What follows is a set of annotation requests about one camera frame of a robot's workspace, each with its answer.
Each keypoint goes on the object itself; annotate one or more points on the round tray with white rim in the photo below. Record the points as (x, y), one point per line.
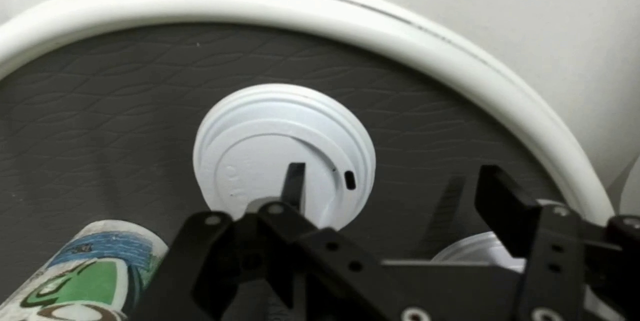
(310, 8)

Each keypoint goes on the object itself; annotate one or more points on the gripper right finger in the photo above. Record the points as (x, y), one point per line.
(555, 261)

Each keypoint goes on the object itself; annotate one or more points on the white plastic cup lid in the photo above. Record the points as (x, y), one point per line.
(260, 146)

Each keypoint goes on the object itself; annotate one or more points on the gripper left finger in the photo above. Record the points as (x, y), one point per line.
(320, 256)

